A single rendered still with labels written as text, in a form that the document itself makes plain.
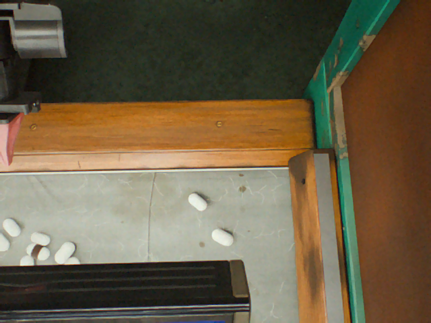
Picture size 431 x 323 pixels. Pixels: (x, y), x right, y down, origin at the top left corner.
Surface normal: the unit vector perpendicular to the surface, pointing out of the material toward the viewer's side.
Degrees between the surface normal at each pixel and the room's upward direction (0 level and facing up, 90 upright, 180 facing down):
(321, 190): 0
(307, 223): 67
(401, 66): 90
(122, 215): 0
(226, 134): 0
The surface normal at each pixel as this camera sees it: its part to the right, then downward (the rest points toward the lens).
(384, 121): -1.00, 0.02
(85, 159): 0.04, 0.50
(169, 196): 0.03, -0.25
